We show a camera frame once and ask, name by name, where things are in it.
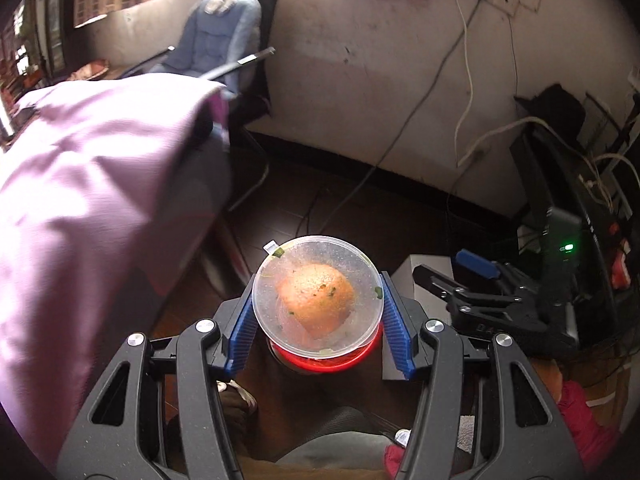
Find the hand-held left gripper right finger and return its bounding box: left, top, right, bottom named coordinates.
left=377, top=271, right=586, bottom=480

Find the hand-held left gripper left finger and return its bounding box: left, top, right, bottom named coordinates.
left=57, top=272, right=262, bottom=480

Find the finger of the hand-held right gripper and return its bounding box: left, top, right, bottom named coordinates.
left=412, top=264, right=471, bottom=309
left=455, top=249, right=539, bottom=303

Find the clear plastic container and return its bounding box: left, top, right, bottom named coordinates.
left=251, top=235, right=386, bottom=358

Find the grey box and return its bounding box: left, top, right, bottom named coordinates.
left=382, top=254, right=458, bottom=381

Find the cardboard box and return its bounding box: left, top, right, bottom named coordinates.
left=565, top=345, right=636, bottom=411

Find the person's leg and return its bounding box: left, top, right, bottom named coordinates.
left=165, top=405, right=426, bottom=480

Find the purple tablecloth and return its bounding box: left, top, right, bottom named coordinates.
left=0, top=74, right=233, bottom=461

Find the blue chair cushion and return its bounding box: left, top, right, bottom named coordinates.
left=150, top=0, right=263, bottom=101

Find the black office chair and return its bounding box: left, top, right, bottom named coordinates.
left=117, top=0, right=282, bottom=211

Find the tall dark wooden cabinet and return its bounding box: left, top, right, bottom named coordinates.
left=30, top=0, right=76, bottom=78

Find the thick white cable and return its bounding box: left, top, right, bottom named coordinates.
left=467, top=116, right=640, bottom=211

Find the black power cable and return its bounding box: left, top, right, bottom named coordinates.
left=295, top=0, right=488, bottom=241

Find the white power cable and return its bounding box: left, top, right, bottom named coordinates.
left=452, top=0, right=491, bottom=161

